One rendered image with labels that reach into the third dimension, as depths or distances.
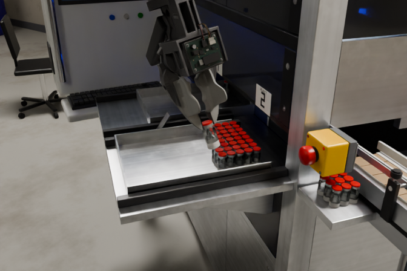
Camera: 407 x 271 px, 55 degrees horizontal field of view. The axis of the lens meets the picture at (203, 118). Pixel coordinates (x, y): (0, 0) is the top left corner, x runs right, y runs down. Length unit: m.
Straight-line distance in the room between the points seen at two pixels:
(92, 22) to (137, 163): 0.82
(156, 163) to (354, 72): 0.51
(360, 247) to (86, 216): 1.55
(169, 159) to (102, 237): 1.21
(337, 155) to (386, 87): 0.22
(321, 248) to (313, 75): 0.49
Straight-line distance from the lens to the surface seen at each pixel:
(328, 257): 1.14
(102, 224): 2.25
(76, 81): 1.72
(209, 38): 0.56
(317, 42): 0.80
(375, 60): 0.90
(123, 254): 2.05
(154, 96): 1.42
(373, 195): 0.90
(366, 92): 0.92
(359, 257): 1.22
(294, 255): 1.07
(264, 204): 1.06
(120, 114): 1.29
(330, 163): 0.81
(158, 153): 1.03
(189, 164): 0.98
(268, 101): 0.99
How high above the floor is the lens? 1.39
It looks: 24 degrees down
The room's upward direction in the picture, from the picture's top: straight up
